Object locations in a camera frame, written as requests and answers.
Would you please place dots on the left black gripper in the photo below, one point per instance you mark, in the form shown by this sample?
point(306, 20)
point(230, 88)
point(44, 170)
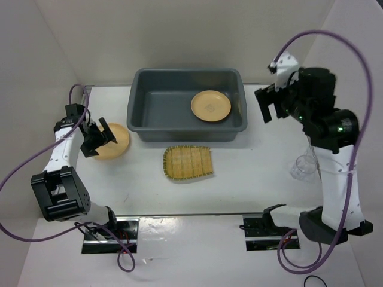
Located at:
point(89, 149)

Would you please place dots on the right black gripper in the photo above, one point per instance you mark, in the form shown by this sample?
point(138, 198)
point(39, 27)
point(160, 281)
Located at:
point(266, 95)

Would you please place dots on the tan plate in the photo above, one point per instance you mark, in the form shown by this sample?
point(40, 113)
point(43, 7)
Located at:
point(211, 106)
point(112, 149)

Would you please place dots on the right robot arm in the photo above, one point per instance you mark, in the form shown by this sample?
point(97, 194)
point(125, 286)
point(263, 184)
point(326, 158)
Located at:
point(307, 95)

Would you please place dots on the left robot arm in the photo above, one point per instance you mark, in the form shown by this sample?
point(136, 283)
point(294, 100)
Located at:
point(60, 193)

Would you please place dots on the grey plastic bin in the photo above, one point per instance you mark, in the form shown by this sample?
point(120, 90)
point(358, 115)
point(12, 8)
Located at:
point(160, 104)

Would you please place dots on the woven bamboo tray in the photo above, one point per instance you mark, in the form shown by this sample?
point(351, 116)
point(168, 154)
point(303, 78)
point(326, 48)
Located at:
point(186, 162)

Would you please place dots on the clear plastic cup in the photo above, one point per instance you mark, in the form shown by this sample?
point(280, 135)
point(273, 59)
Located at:
point(305, 166)

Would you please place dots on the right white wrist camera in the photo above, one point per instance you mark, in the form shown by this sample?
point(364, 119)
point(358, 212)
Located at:
point(284, 67)

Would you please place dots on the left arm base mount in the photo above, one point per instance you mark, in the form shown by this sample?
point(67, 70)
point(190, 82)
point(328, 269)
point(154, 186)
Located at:
point(97, 241)

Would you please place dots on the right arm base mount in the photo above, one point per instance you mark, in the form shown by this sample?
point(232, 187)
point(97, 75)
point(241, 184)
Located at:
point(258, 235)

